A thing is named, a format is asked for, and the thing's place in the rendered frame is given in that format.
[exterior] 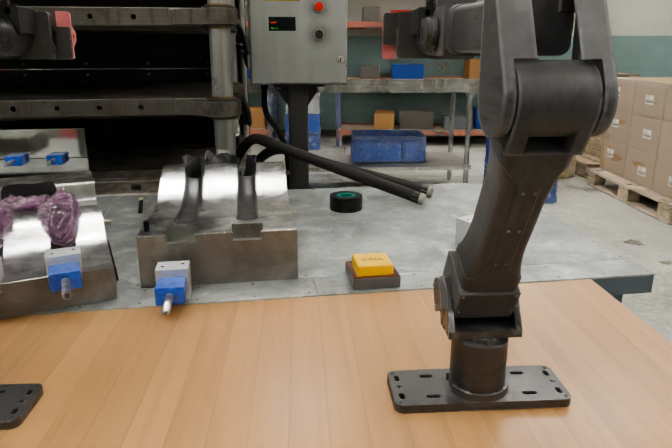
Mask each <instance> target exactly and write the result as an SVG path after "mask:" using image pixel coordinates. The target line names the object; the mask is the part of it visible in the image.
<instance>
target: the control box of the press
mask: <svg viewBox="0 0 672 448"><path fill-rule="evenodd" d="M247 7H248V33H249V54H247V57H248V69H250V83H251V85H261V89H262V97H261V102H262V109H263V113H264V116H265V118H266V120H267V121H268V122H269V124H270V125H271V126H272V128H273V129H274V130H275V132H276V133H277V135H278V137H279V139H280V141H281V142H283V143H285V144H287V141H286V139H285V136H284V134H283V132H282V131H281V129H280V128H279V126H278V125H277V124H276V122H275V121H274V120H273V118H272V117H271V115H270V113H269V110H268V105H267V89H268V85H272V86H273V87H275V88H276V90H277V91H278V92H279V94H280V95H281V97H282V98H283V100H284V101H285V102H286V104H287V105H288V117H289V145H291V146H294V147H296V148H299V149H302V150H305V151H307V152H309V149H308V105H309V103H310V102H311V100H312V99H313V97H314V96H315V94H316V93H317V91H318V90H319V89H321V87H325V84H347V0H247ZM285 165H286V169H285V173H286V180H287V190H291V189H309V164H308V163H306V162H303V161H300V160H297V159H295V158H292V157H289V156H287V155H285Z"/></svg>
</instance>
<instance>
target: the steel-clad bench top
mask: <svg viewBox="0 0 672 448"><path fill-rule="evenodd" d="M482 185H483V182H481V183H454V184H427V185H426V186H430V187H433V188H434V191H433V195H432V197H431V198H427V197H426V199H425V202H424V203H423V205H420V204H417V203H414V202H411V201H409V200H406V199H403V198H401V197H398V196H395V195H392V194H390V193H387V192H384V191H382V190H379V189H376V188H373V187H345V188H318V189H291V190H287V191H288V199H289V204H290V208H291V210H295V209H296V212H297V214H296V215H293V216H294V220H295V223H296V227H297V243H298V279H286V280H270V281H253V282H236V283H220V284H203V285H192V293H191V299H190V300H186V301H185V303H184V304H172V306H178V305H194V304H209V303H225V302H240V301H256V300H271V299H287V298H302V297H317V296H333V295H349V294H364V293H380V292H395V291H410V290H426V289H433V283H434V279H435V277H440V276H443V270H444V266H445V262H446V259H447V255H448V251H456V248H457V246H458V244H456V243H455V234H456V218H458V217H463V216H468V215H473V214H474V212H475V209H476V205H477V202H478V199H479V195H480V192H481V188H482ZM338 191H354V192H358V193H361V194H362V210H361V211H358V212H354V213H338V212H334V211H332V210H330V194H331V193H333V192H338ZM140 197H143V211H142V213H138V206H139V198H140ZM157 199H158V194H155V195H128V196H101V197H96V200H97V204H100V206H101V210H102V215H103V219H105V220H107V219H111V225H105V226H104V227H105V233H106V238H107V240H109V243H110V246H111V250H112V254H113V258H114V262H115V266H116V270H117V274H118V278H119V280H118V281H117V278H116V275H115V282H116V291H117V299H112V300H106V301H100V302H95V303H89V304H83V305H78V306H72V307H66V308H61V309H55V310H49V311H44V312H38V313H33V314H27V315H39V314H55V313H70V312H85V311H101V310H116V309H132V308H147V307H163V305H156V303H155V291H154V289H155V287H153V288H141V282H140V272H139V261H138V251H137V240H136V237H137V235H138V233H139V231H140V230H141V228H142V226H143V221H145V220H148V218H149V217H150V215H151V214H152V212H153V211H154V209H155V207H156V204H157ZM366 253H386V255H387V256H388V258H389V259H390V261H391V262H392V264H393V266H394V267H395V269H396V270H397V272H398V273H399V275H400V276H401V283H400V287H392V288H374V289H361V290H353V288H352V286H351V283H350V281H349V279H348V276H347V274H346V272H345V262H346V261H352V255H353V254H366ZM654 275H656V273H654V272H652V271H650V270H649V269H647V268H645V267H643V266H641V265H640V264H638V263H636V262H634V261H633V260H631V259H629V258H627V257H625V256H624V255H622V254H620V253H618V252H616V251H615V250H613V249H611V248H609V247H607V246H606V245H604V244H602V243H600V242H598V241H597V240H595V239H593V238H591V237H589V236H588V235H586V234H584V233H582V232H580V231H579V230H577V229H575V228H573V227H572V226H570V225H568V224H566V223H564V222H563V221H561V220H559V219H557V218H555V217H554V216H552V215H550V214H548V213H546V212H545V211H543V210H541V213H540V215H539V217H538V220H537V222H536V225H535V227H534V230H533V232H532V234H531V237H530V239H529V242H528V244H527V247H526V249H525V252H524V255H523V259H522V265H521V276H522V277H521V280H520V283H534V282H550V281H565V280H581V279H608V278H623V277H639V276H654ZM313 281H314V282H313ZM314 285H315V286H314ZM316 292H317V293H316Z"/></svg>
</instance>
